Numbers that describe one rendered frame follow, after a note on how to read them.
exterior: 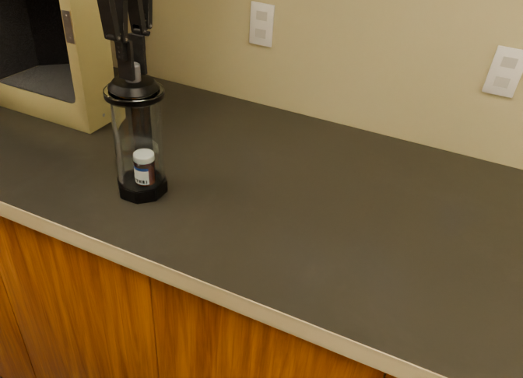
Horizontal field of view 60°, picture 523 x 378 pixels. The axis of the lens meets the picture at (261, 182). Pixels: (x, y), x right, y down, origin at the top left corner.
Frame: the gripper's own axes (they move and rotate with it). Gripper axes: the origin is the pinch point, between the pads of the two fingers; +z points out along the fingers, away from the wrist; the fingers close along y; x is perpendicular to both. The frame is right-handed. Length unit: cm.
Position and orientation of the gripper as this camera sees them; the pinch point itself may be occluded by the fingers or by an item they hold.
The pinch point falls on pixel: (131, 57)
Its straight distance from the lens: 86.0
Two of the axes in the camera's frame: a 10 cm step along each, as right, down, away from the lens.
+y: -4.0, 4.9, -7.7
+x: 9.1, 2.8, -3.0
